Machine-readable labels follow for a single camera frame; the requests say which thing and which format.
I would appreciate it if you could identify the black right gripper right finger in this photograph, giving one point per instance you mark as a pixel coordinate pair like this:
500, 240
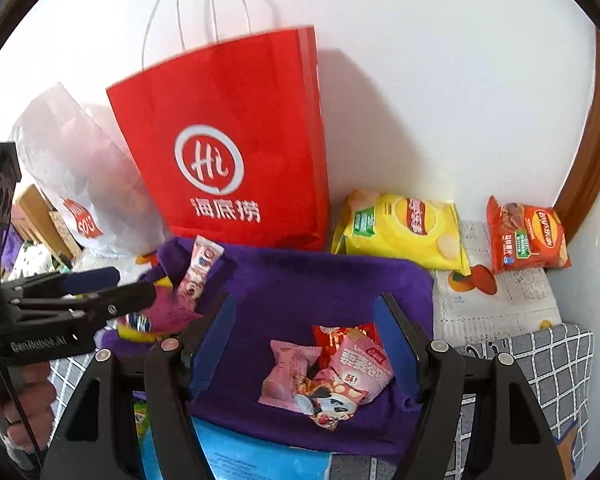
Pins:
509, 438

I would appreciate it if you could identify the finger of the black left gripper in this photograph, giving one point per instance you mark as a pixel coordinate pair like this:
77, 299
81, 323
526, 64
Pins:
95, 307
56, 285

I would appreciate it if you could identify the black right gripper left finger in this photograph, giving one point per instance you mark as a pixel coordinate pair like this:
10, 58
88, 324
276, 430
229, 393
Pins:
96, 437

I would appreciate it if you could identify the magenta yellow snack bag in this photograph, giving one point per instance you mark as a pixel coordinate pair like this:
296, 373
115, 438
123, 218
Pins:
172, 310

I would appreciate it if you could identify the pink stick snack packet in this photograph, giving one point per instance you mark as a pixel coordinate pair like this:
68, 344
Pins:
205, 254

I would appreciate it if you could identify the pink Haidilao crisps bag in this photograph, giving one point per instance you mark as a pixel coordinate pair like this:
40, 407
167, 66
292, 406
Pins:
357, 373

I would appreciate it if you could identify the person's left hand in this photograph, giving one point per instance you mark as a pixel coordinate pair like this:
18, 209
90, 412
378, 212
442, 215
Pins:
36, 401

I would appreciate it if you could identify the green snack packet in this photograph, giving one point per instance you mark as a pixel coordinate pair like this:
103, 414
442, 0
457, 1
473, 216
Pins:
142, 421

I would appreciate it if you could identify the wooden furniture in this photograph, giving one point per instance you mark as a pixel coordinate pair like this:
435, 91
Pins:
38, 222

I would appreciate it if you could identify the grey checkered tablecloth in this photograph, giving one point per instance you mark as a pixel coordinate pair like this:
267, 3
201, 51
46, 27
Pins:
533, 393

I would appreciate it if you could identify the blue tissue pack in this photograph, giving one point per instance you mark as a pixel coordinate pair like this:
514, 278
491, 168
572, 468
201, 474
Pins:
235, 456

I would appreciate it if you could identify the white Miniso plastic bag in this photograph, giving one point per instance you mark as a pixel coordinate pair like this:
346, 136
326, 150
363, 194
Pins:
89, 177

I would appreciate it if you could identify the small pink snack packet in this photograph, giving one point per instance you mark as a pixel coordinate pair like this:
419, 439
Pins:
292, 363

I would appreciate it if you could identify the orange Lays chips bag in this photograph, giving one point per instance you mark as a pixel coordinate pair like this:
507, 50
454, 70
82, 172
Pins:
524, 237

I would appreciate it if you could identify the small red snack packet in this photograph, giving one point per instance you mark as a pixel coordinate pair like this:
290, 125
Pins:
330, 338

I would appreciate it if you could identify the red Haidilao paper bag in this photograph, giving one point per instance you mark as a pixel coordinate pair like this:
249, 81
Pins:
229, 139

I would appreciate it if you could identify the purple towel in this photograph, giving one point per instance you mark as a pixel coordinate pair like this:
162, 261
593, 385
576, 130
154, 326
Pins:
281, 294

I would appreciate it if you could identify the yellow Lays chips bag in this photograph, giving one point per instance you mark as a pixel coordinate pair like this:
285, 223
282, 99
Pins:
426, 232

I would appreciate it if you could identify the brown wooden door frame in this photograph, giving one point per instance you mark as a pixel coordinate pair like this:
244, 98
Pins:
582, 186

